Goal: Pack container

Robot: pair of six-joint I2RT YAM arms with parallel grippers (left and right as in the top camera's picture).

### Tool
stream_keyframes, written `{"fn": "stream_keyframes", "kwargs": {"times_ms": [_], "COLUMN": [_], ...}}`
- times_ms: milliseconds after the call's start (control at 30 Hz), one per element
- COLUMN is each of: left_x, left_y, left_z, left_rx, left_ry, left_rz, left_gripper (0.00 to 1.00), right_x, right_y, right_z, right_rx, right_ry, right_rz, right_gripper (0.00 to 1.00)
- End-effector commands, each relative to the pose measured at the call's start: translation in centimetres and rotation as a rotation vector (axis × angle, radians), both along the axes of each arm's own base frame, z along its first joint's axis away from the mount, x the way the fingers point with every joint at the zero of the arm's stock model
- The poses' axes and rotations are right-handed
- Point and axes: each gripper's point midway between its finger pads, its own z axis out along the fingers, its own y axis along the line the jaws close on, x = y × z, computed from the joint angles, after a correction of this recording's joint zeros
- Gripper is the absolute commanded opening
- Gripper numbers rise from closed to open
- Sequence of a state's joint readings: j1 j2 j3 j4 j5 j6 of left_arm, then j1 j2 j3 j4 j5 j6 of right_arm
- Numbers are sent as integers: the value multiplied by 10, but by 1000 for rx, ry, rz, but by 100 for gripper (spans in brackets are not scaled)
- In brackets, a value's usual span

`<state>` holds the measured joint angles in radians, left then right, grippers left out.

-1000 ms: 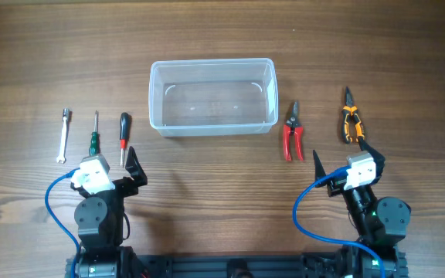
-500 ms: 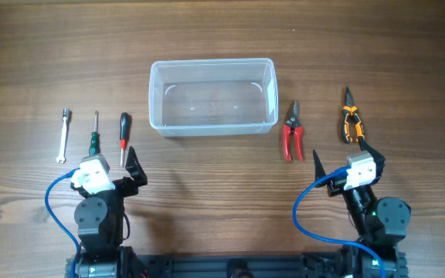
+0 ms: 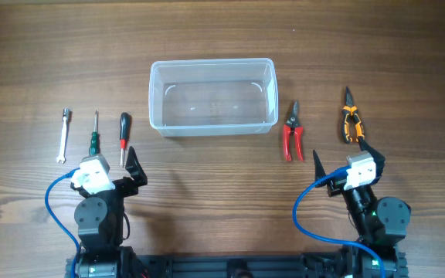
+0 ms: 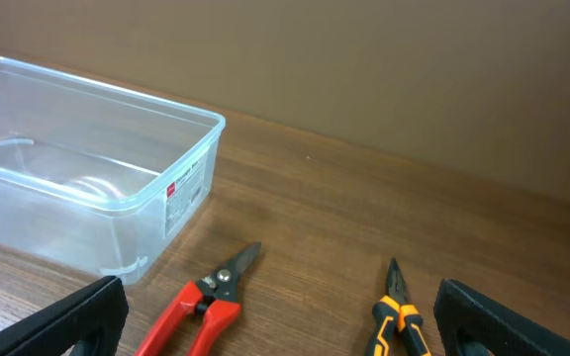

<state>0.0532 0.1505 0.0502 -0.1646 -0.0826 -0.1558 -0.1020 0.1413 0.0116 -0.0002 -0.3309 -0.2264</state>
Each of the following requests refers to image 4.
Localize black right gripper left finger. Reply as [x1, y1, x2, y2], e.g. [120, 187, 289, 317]
[0, 276, 129, 356]

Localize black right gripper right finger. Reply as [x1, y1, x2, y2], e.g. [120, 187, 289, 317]
[433, 279, 570, 356]

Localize orange black needle nose pliers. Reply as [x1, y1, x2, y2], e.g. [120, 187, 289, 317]
[364, 257, 431, 356]

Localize red handled pruning snips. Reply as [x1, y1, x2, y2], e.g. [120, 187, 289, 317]
[136, 241, 261, 356]

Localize clear plastic storage container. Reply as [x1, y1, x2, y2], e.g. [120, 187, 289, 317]
[0, 56, 226, 284]

